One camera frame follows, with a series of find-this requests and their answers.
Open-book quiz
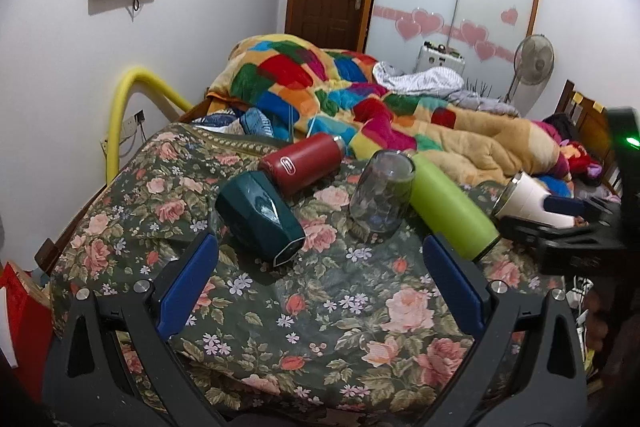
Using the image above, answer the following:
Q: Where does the white cylindrical cup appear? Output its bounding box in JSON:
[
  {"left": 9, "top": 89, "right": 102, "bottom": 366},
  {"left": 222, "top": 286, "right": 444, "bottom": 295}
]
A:
[{"left": 492, "top": 172, "right": 575, "bottom": 229}]

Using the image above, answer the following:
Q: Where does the green cylindrical bottle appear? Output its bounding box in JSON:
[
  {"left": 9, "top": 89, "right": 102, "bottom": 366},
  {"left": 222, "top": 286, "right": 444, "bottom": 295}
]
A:
[{"left": 406, "top": 152, "right": 500, "bottom": 261}]

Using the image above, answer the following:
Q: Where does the clear glass cup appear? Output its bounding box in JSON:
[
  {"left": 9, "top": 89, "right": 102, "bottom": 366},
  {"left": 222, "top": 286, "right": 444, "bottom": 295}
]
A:
[{"left": 349, "top": 150, "right": 416, "bottom": 235}]

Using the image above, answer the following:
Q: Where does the dark teal faceted cup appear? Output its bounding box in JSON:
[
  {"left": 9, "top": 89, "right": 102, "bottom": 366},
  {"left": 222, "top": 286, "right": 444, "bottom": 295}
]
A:
[{"left": 215, "top": 170, "right": 306, "bottom": 268}]

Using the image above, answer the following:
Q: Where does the right hand orange sleeve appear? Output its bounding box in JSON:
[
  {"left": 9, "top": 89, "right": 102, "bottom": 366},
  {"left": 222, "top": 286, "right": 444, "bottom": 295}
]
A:
[{"left": 584, "top": 289, "right": 608, "bottom": 352}]

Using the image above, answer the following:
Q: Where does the red plush toy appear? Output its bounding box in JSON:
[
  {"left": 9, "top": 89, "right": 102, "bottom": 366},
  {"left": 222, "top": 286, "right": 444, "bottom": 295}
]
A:
[{"left": 560, "top": 140, "right": 603, "bottom": 180}]

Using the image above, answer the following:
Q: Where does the wooden headboard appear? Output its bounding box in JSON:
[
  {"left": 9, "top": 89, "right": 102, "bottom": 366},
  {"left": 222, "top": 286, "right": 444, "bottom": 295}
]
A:
[{"left": 555, "top": 80, "right": 622, "bottom": 195}]

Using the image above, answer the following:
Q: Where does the red paper bag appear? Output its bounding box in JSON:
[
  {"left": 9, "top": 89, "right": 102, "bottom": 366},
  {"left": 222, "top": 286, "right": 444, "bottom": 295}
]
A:
[{"left": 1, "top": 261, "right": 52, "bottom": 404}]

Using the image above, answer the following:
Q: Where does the standing electric fan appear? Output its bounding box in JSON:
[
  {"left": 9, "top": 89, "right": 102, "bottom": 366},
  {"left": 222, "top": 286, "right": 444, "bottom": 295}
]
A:
[{"left": 503, "top": 34, "right": 555, "bottom": 104}]

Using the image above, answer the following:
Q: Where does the white grey crumpled cloth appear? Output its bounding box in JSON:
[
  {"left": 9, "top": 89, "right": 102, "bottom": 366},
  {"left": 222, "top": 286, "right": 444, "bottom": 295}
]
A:
[{"left": 372, "top": 61, "right": 521, "bottom": 117}]

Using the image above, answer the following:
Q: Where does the floral dark green bedsheet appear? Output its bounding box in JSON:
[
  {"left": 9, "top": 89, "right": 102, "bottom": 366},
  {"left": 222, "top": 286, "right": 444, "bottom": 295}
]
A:
[{"left": 49, "top": 121, "right": 576, "bottom": 417}]

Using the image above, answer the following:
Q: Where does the white small cabinet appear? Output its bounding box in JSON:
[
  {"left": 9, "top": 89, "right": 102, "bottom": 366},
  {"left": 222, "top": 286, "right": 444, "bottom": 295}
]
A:
[{"left": 413, "top": 41, "right": 465, "bottom": 76}]

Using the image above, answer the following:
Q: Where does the red thermos bottle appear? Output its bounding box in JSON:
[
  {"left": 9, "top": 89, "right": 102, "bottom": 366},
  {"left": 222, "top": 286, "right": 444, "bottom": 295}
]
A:
[{"left": 258, "top": 132, "right": 346, "bottom": 197}]

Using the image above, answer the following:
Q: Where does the colourful patchwork blanket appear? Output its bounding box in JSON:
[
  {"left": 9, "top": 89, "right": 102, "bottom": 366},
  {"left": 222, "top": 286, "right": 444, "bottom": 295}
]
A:
[{"left": 207, "top": 34, "right": 570, "bottom": 185}]

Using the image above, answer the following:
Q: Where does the blue jeans clothing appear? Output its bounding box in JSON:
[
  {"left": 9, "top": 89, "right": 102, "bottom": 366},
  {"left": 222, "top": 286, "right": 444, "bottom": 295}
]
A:
[{"left": 191, "top": 107, "right": 288, "bottom": 139}]

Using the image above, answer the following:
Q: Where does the yellow foam bed rail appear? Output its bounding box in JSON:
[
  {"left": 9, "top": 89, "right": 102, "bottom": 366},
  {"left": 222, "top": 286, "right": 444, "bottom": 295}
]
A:
[{"left": 104, "top": 66, "right": 196, "bottom": 186}]

